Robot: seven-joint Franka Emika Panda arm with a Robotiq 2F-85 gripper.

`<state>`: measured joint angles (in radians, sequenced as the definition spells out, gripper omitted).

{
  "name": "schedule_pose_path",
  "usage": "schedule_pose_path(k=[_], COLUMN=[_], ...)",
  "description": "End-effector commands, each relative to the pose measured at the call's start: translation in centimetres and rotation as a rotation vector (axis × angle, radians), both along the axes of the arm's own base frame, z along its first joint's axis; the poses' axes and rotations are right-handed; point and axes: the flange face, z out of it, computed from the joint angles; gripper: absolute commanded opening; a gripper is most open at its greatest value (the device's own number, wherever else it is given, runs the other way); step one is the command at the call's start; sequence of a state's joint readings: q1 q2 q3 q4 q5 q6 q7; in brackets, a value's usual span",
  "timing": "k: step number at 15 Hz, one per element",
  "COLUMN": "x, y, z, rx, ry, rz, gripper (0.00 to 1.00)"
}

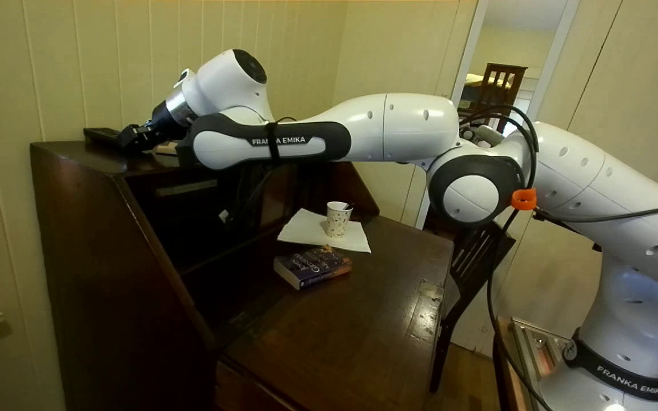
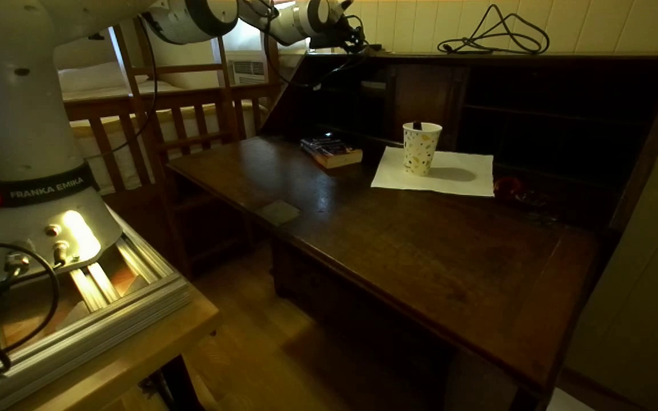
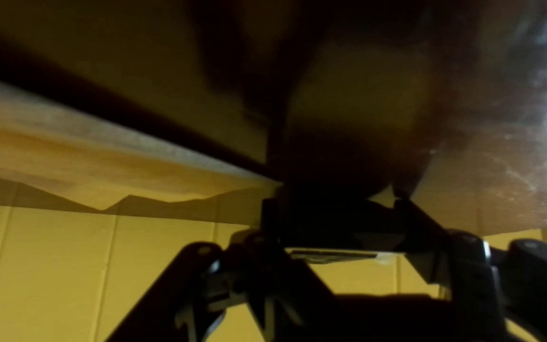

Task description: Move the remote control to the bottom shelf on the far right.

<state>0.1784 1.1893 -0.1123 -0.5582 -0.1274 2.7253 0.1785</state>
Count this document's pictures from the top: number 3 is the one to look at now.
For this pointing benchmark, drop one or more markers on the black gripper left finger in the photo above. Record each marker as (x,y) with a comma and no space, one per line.
(184,285)

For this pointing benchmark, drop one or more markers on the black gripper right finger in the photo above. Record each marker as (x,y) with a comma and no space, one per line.
(469,285)

